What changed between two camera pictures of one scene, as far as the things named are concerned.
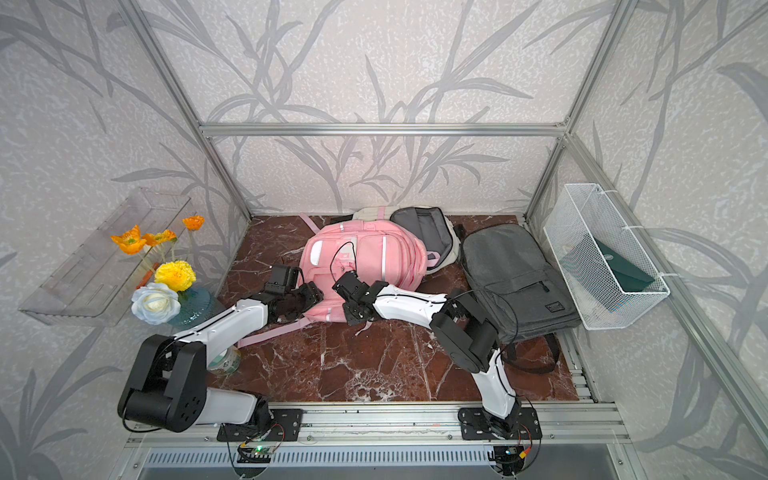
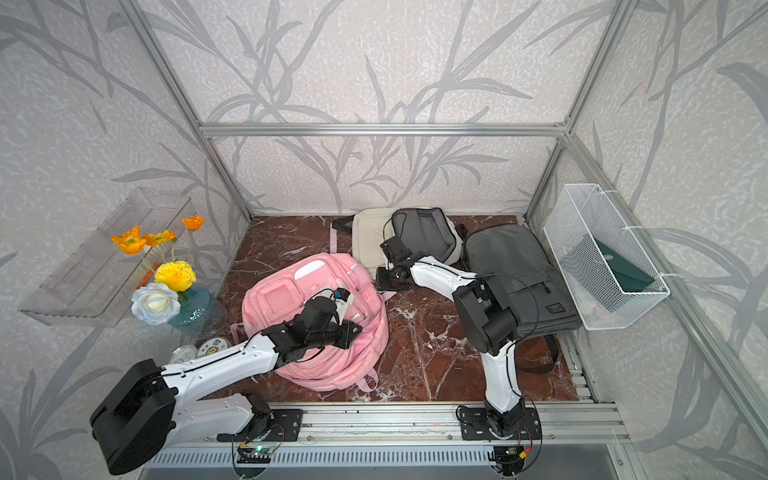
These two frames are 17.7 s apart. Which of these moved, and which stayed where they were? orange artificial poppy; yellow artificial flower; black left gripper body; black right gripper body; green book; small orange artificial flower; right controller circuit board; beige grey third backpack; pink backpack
Moved: black right gripper body; pink backpack; black left gripper body
Stayed: yellow artificial flower; right controller circuit board; beige grey third backpack; small orange artificial flower; orange artificial poppy; green book
